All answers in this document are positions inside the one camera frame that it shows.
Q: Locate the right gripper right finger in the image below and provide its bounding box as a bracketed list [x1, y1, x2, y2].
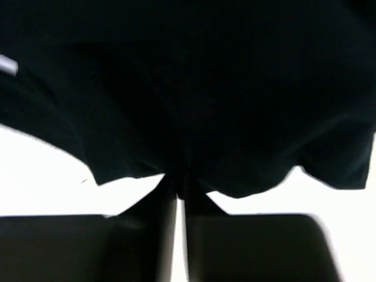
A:
[184, 188, 341, 282]

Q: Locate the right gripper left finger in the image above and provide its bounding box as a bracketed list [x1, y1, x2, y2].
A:
[1, 176, 177, 282]

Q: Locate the black t shirt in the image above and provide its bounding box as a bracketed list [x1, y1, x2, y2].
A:
[1, 1, 375, 198]

